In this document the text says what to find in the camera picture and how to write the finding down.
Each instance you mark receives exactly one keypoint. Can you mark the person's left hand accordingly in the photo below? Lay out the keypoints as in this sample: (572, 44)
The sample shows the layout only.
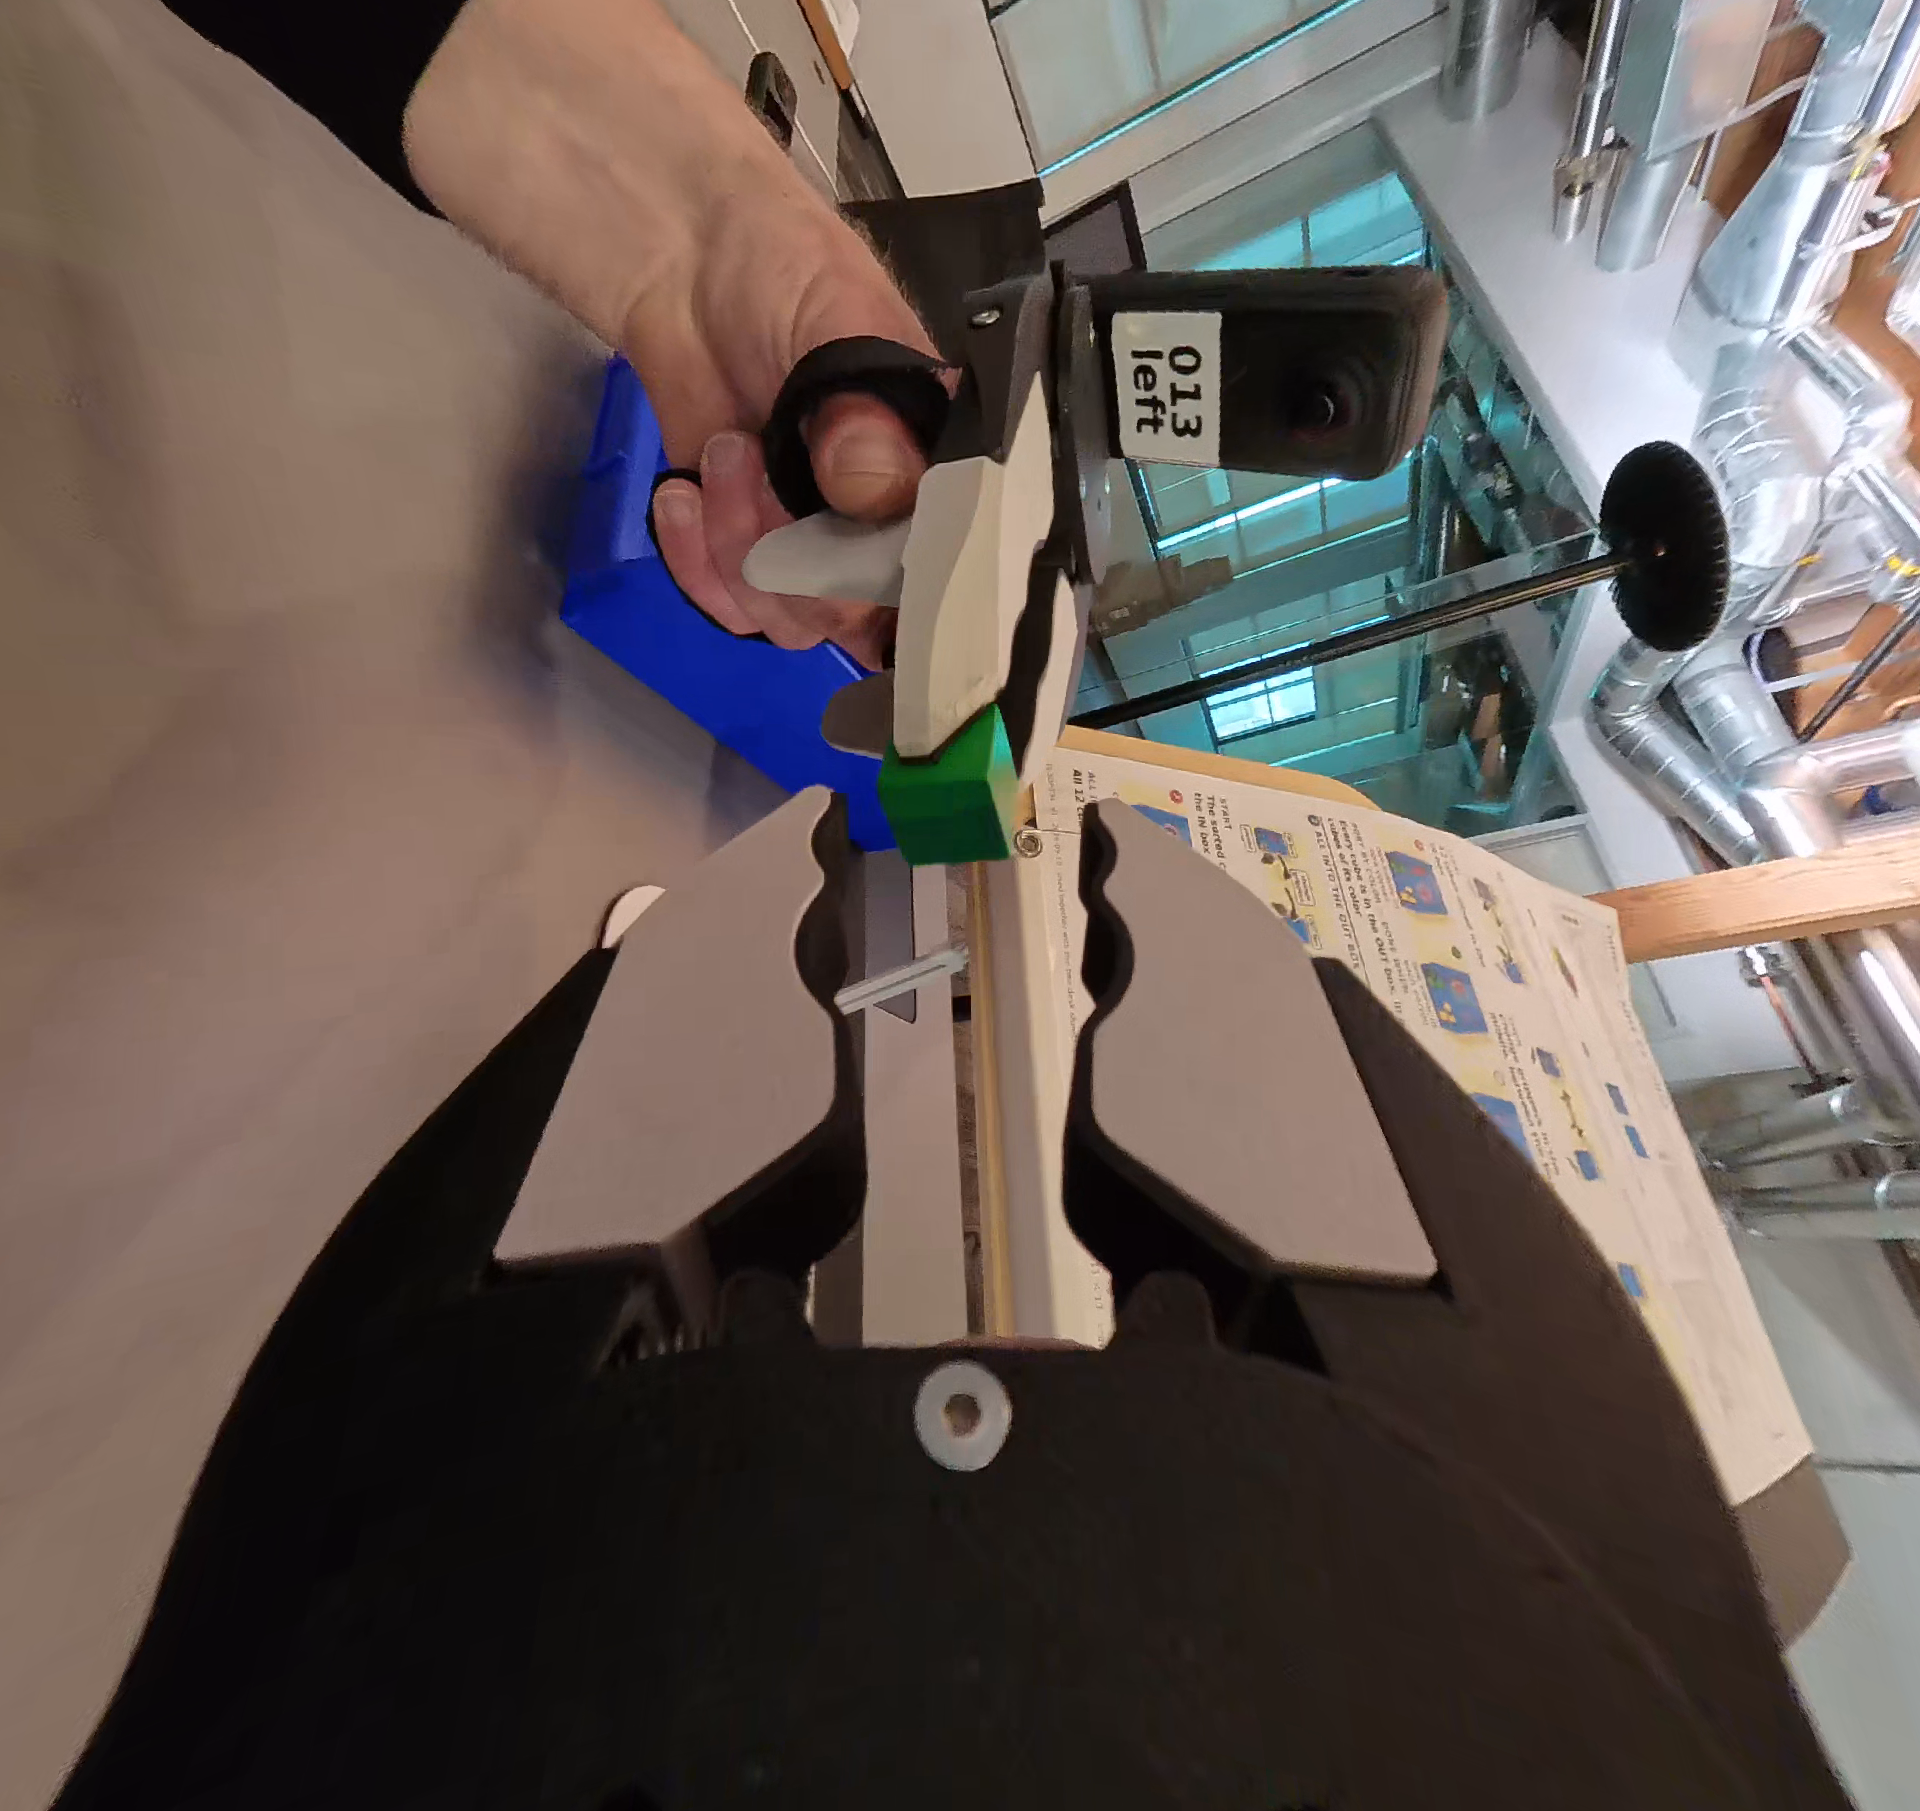
(718, 254)

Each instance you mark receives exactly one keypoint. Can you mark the silver flexible ventilation duct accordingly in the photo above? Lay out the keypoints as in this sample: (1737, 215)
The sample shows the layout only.
(1651, 732)

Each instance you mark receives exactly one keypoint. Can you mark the green wooden cube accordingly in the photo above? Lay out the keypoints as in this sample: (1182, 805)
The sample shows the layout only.
(948, 791)

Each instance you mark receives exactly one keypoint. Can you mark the wooden board stand white base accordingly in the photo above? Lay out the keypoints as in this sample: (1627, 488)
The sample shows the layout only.
(1032, 1171)

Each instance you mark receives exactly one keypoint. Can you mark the wooden post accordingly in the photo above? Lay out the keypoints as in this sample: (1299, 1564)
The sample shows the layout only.
(1753, 902)

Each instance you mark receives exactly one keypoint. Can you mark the black pole stand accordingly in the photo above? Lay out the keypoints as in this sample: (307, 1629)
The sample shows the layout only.
(1664, 540)

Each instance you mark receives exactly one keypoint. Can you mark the printed instruction sheet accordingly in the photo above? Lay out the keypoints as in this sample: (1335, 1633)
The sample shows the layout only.
(1573, 1032)

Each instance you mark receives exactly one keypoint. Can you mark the blue plastic bin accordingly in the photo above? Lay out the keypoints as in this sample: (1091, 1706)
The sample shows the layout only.
(709, 640)

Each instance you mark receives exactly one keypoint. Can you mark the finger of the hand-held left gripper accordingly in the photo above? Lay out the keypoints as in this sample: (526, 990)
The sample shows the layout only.
(960, 597)
(1057, 660)

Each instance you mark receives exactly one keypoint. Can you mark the silver rectangular ventilation duct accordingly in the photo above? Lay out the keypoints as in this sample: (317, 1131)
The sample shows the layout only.
(1709, 11)

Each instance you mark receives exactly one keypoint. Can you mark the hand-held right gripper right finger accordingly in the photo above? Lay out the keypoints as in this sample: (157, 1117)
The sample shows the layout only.
(1261, 1108)

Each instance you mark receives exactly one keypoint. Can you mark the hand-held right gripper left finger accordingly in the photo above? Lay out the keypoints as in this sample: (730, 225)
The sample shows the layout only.
(676, 1090)

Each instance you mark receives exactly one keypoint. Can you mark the white page holder peg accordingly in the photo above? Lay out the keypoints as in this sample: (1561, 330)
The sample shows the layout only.
(903, 987)

